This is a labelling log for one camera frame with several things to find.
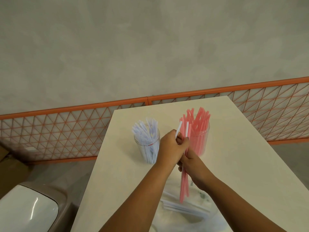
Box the person's right hand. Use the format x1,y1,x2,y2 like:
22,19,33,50
177,148,217,192

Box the person's left hand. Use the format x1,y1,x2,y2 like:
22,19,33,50
156,129,191,170

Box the bundle of straws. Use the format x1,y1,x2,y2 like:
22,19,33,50
175,119,192,204

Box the clear jar with white straws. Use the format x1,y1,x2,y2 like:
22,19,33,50
134,125,161,164

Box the clear jar with pink straws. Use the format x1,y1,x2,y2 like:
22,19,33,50
180,121,211,156

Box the clear jar of white straws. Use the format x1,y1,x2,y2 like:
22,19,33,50
132,117,160,164

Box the clear jar of pink straws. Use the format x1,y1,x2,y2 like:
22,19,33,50
180,107,211,155

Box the pile of mixed straws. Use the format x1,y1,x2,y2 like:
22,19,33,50
162,192,212,219

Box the clear plastic bag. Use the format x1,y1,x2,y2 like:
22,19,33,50
149,183,227,232

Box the person's right forearm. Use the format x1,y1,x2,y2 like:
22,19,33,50
203,177,288,232

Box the person's left forearm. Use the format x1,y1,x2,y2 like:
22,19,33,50
99,161,177,232

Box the orange lattice fence panel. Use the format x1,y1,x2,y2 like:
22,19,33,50
0,97,149,165
147,76,309,146

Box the beige chair with white seat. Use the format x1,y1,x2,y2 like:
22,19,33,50
0,182,70,232

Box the brown cardboard box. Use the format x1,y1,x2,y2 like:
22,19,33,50
0,154,33,200
0,145,10,162

